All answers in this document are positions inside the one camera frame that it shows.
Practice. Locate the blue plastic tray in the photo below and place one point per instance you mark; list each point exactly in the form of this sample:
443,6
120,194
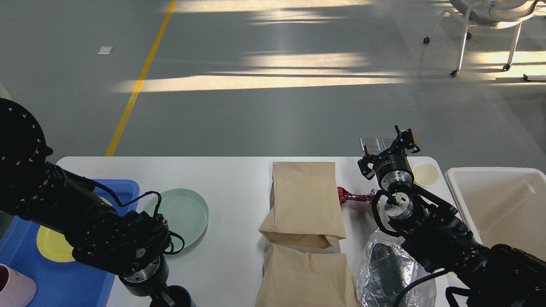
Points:
69,284

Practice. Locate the lower brown paper bag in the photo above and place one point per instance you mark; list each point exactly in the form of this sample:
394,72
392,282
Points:
295,279

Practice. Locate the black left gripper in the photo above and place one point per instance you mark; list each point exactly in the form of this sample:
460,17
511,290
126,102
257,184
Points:
151,281

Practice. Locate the yellow plate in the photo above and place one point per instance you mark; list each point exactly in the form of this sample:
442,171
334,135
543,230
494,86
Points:
53,246

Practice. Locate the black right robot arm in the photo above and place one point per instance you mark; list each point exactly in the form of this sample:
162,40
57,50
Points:
501,276

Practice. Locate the white plastic bin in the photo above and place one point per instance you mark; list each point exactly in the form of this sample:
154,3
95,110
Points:
502,205

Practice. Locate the metal floor socket plates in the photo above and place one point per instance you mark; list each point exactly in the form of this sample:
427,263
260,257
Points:
376,144

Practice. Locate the red candy wrapper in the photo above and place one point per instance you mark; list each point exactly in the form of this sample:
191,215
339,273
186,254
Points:
345,196

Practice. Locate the white chair on casters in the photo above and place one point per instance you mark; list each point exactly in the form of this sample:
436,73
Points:
488,14

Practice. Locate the brown paper bag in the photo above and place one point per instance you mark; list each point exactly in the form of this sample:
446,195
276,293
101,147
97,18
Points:
306,210
295,279

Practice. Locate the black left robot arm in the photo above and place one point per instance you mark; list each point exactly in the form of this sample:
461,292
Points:
132,246

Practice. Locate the pink mug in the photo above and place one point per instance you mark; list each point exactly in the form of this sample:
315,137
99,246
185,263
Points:
16,289

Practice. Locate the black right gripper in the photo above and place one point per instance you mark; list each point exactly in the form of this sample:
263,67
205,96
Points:
394,169

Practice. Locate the upper brown paper bag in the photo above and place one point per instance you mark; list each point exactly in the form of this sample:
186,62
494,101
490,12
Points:
306,210

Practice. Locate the pale green plate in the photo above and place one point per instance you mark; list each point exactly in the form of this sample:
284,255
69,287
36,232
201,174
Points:
187,214

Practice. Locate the dark green mug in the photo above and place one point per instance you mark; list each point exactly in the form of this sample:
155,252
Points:
181,296

